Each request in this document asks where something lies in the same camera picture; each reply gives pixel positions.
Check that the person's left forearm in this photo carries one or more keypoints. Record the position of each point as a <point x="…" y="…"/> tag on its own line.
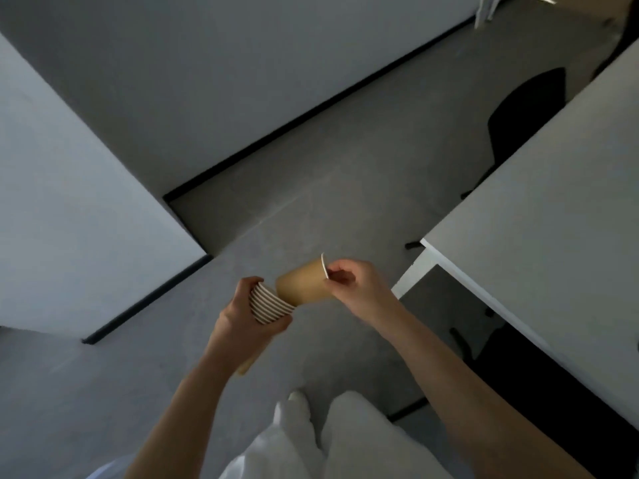
<point x="179" y="419"/>

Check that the stack of brown paper cups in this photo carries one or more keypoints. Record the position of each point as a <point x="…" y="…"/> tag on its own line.
<point x="269" y="306"/>

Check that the white board stand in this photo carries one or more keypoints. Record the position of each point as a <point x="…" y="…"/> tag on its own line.
<point x="486" y="9"/>

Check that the person's right hand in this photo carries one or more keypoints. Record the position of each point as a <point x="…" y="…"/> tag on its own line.
<point x="369" y="299"/>

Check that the black office chair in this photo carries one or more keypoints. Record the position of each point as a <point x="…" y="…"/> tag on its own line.
<point x="549" y="394"/>
<point x="529" y="114"/>
<point x="624" y="49"/>

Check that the person's right forearm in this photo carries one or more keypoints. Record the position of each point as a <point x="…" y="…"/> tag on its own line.
<point x="474" y="404"/>

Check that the brown paper cup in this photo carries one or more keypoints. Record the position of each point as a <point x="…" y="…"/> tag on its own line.
<point x="302" y="284"/>

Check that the person's white clothing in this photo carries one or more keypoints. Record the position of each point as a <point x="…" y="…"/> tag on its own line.
<point x="359" y="444"/>

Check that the person's left hand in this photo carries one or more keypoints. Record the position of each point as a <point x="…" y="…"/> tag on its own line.
<point x="234" y="334"/>

